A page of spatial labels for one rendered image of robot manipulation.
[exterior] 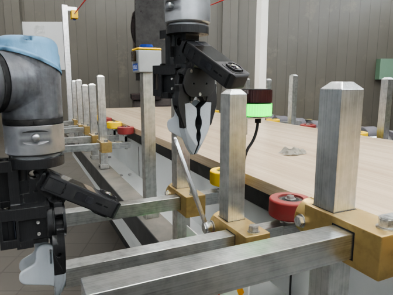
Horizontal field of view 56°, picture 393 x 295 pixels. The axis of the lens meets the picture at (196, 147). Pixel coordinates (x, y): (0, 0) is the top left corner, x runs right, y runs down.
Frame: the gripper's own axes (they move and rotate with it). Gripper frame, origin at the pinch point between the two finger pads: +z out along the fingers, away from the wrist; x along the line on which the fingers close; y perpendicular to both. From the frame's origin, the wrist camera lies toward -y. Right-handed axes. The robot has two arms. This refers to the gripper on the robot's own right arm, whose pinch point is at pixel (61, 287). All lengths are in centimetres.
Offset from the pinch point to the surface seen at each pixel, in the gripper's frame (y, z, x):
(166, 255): -15.9, -2.3, 1.4
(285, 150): -71, -8, -39
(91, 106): -30, -17, -152
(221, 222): -28.6, -4.1, -3.3
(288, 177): -53, -7, -15
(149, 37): -194, -102, -557
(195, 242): -21.2, -3.4, 0.9
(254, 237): -30.2, -4.1, 4.9
